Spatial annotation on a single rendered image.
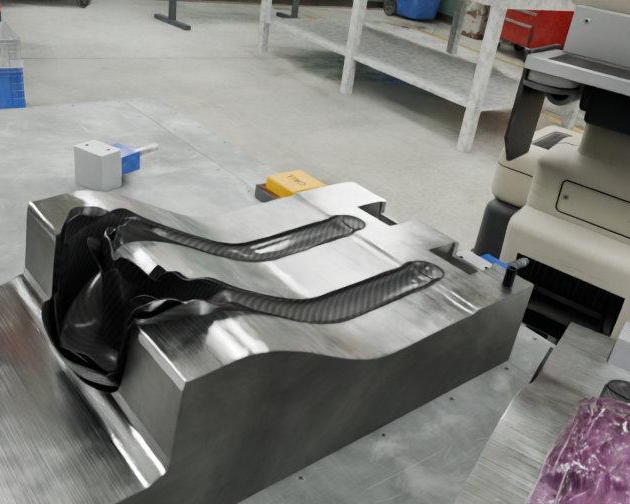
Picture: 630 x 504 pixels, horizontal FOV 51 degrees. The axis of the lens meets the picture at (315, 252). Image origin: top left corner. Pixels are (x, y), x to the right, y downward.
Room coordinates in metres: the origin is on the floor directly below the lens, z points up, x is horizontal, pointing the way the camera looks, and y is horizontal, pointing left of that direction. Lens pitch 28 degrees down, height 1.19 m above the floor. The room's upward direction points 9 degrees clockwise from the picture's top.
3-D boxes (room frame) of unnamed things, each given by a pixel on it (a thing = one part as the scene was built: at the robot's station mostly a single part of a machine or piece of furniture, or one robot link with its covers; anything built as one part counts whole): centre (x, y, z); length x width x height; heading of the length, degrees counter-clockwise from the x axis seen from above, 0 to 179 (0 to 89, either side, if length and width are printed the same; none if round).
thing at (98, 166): (0.85, 0.28, 0.83); 0.13 x 0.05 x 0.05; 154
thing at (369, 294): (0.47, 0.04, 0.92); 0.35 x 0.16 x 0.09; 133
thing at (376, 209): (0.66, -0.07, 0.87); 0.05 x 0.05 x 0.04; 43
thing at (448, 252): (0.58, -0.15, 0.87); 0.05 x 0.05 x 0.04; 43
